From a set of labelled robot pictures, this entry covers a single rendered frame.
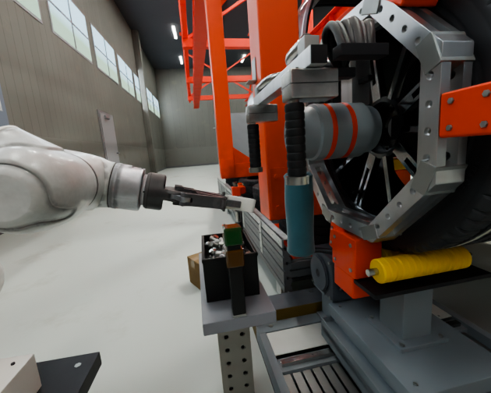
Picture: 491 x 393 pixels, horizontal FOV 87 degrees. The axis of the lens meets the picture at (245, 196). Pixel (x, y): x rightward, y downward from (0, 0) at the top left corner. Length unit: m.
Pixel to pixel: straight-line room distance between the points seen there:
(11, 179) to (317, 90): 0.44
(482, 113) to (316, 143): 0.30
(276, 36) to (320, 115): 0.57
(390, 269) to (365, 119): 0.35
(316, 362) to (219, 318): 0.55
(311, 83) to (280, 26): 0.70
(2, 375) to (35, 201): 0.54
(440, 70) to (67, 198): 0.57
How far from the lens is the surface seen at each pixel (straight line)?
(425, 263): 0.77
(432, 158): 0.54
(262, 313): 0.66
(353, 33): 0.56
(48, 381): 0.92
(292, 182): 0.49
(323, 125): 0.64
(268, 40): 1.14
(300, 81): 0.49
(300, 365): 1.10
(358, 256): 0.76
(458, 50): 0.58
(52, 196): 0.37
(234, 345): 0.94
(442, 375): 0.94
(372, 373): 1.00
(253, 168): 0.81
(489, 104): 0.49
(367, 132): 0.70
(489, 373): 1.00
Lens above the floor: 0.82
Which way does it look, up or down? 10 degrees down
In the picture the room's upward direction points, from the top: 4 degrees counter-clockwise
